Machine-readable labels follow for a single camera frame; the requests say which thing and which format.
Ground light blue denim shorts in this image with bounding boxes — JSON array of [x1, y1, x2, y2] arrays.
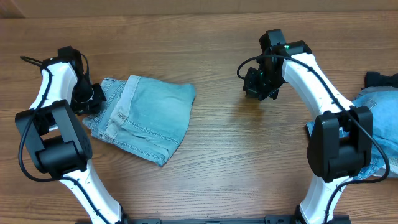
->
[[83, 75, 196, 166]]

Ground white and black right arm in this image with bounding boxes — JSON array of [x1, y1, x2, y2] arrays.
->
[[243, 29, 373, 223]]

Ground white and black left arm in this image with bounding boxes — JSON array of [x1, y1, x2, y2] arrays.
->
[[15, 46, 131, 223]]

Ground black folded garment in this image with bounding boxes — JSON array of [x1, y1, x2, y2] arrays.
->
[[364, 72, 398, 88]]

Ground darker blue denim shorts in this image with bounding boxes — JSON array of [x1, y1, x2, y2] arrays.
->
[[306, 90, 398, 181]]

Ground black right camera cable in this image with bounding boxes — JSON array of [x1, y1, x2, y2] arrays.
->
[[236, 54, 391, 224]]

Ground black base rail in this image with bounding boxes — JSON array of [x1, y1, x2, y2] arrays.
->
[[129, 215, 305, 224]]

